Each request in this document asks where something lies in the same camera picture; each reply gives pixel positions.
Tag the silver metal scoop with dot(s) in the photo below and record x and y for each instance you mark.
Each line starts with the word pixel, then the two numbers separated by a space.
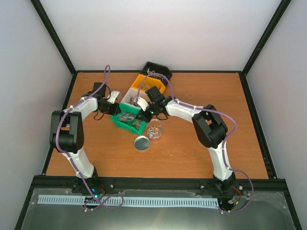
pixel 128 117

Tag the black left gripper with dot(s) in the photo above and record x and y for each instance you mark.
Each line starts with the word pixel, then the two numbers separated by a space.
pixel 116 111

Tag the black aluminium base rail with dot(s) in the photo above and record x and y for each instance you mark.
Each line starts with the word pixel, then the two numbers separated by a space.
pixel 119 184

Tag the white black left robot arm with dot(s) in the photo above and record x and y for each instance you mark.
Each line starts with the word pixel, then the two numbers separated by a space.
pixel 67 134

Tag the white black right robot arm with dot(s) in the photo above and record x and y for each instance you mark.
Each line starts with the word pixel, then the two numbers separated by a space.
pixel 210 129

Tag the light blue slotted cable duct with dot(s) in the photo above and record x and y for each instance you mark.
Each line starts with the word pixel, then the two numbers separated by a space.
pixel 129 201

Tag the grey metal front plate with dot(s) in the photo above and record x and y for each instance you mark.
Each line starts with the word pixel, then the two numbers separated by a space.
pixel 264 211

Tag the clear plastic jar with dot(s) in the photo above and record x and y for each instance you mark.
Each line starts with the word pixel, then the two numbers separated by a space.
pixel 154 129

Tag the yellow candy bin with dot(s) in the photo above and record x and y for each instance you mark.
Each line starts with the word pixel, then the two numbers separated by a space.
pixel 148 83

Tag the round metal jar lid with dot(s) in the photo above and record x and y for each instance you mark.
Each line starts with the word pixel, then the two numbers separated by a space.
pixel 142 143

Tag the green candy bin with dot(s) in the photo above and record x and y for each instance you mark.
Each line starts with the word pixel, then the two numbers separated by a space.
pixel 135 127

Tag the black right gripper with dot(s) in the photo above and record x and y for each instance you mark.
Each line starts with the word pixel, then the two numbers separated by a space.
pixel 143 117

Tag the black candy bin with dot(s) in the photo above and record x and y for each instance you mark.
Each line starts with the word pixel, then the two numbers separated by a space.
pixel 157 68

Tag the black enclosure frame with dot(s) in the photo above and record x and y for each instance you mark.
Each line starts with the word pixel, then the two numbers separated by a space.
pixel 282 7

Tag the white candy bin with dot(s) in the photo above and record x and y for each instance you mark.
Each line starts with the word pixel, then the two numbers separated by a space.
pixel 131 93

